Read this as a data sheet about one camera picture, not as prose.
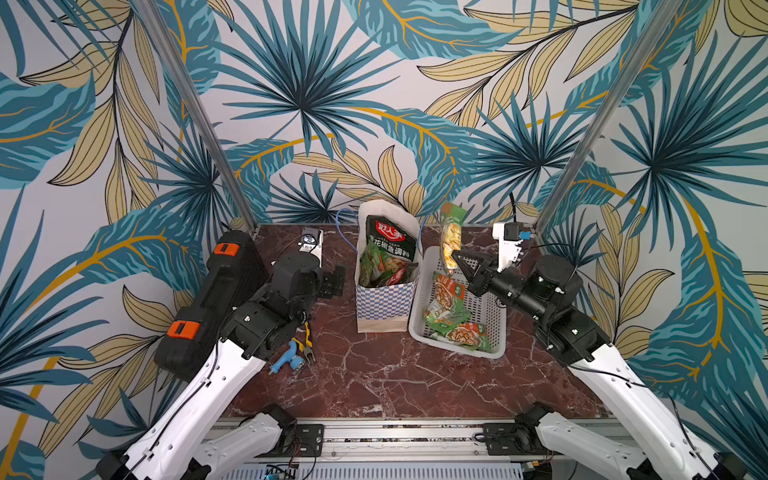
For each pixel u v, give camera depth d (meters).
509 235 0.54
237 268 0.73
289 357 0.84
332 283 0.59
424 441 0.75
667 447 0.39
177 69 0.76
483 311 0.95
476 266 0.57
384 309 0.79
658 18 0.69
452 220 0.60
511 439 0.73
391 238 0.91
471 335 0.86
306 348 0.87
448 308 0.95
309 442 0.74
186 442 0.37
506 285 0.53
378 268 0.95
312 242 0.55
